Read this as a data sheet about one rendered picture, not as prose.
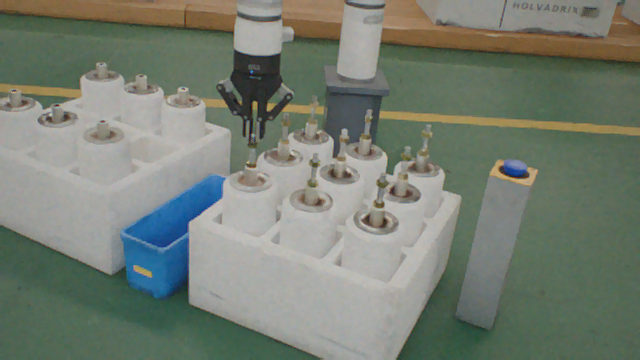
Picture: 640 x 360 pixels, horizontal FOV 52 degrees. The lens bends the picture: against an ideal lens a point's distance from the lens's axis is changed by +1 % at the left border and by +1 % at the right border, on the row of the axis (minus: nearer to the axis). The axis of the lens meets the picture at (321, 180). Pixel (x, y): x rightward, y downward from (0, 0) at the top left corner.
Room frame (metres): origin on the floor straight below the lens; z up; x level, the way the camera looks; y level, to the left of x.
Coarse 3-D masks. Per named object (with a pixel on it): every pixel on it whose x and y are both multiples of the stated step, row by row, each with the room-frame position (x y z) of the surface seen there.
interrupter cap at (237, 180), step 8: (232, 176) 1.01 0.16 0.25; (240, 176) 1.01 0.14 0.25; (264, 176) 1.02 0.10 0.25; (232, 184) 0.98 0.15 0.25; (240, 184) 0.98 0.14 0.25; (248, 184) 0.99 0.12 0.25; (256, 184) 0.99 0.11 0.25; (264, 184) 0.99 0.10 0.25; (248, 192) 0.96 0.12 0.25; (256, 192) 0.97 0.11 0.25
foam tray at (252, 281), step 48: (192, 240) 0.96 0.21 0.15; (240, 240) 0.92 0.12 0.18; (336, 240) 0.99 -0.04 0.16; (432, 240) 0.99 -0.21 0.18; (192, 288) 0.96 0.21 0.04; (240, 288) 0.92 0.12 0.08; (288, 288) 0.88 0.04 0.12; (336, 288) 0.85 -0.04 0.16; (384, 288) 0.83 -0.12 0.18; (432, 288) 1.06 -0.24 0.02; (288, 336) 0.88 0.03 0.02; (336, 336) 0.85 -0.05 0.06; (384, 336) 0.81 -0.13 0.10
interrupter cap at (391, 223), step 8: (368, 208) 0.94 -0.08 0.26; (360, 216) 0.92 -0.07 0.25; (368, 216) 0.92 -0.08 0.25; (384, 216) 0.93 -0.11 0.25; (392, 216) 0.93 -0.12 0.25; (360, 224) 0.89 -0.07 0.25; (368, 224) 0.90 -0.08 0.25; (384, 224) 0.91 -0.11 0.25; (392, 224) 0.90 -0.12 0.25; (368, 232) 0.88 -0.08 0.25; (376, 232) 0.87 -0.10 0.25; (384, 232) 0.88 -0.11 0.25
